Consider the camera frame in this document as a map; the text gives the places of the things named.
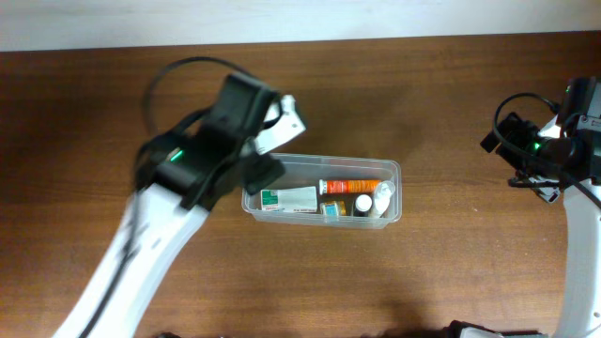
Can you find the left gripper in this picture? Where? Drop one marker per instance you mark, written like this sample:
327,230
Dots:
268,170

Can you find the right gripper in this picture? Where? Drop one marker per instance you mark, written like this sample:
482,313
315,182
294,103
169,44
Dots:
523,130

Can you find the white green medicine box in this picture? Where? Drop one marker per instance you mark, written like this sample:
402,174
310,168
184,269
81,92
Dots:
297,200

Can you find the clear plastic container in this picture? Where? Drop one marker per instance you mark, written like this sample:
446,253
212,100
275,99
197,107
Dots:
306,170

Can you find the orange tablet tube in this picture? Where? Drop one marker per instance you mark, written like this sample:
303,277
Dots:
346,186

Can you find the small jar gold lid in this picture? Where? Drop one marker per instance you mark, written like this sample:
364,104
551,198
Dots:
333,208

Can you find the dark bottle white cap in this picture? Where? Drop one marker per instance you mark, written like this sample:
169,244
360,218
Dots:
362,205

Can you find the white plastic bottle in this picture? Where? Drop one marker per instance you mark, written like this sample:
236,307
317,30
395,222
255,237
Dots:
382,196

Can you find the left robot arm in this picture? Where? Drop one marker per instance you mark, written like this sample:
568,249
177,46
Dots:
179,176

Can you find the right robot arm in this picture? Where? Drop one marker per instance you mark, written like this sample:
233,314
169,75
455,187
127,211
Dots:
578,117

